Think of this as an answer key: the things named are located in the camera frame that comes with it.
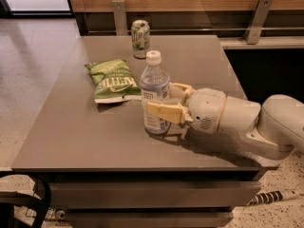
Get green chip bag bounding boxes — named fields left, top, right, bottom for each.
left=85, top=59, right=142, bottom=104

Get right metal bracket post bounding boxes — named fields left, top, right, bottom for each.
left=243, top=0, right=274, bottom=45

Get black chair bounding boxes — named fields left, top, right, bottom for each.
left=0, top=174, right=51, bottom=228

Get white green soda can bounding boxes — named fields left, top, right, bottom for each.
left=131, top=20, right=150, bottom=59

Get grey table with drawers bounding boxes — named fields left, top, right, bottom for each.
left=12, top=36, right=274, bottom=228

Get left metal bracket post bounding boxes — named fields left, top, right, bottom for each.
left=112, top=0, right=128, bottom=36

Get blue plastic water bottle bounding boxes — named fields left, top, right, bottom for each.
left=140, top=50, right=170, bottom=134

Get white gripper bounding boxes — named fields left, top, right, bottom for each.
left=146, top=83, right=227, bottom=134

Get horizontal metal rail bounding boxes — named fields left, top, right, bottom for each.
left=87, top=27, right=304, bottom=35

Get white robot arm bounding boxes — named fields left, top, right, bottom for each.
left=143, top=83, right=304, bottom=156

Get striped black white cable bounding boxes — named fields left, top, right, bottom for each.
left=246, top=188, right=301, bottom=207

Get metal bracket post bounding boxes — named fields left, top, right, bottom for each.
left=112, top=0, right=128, bottom=36
left=243, top=0, right=274, bottom=45

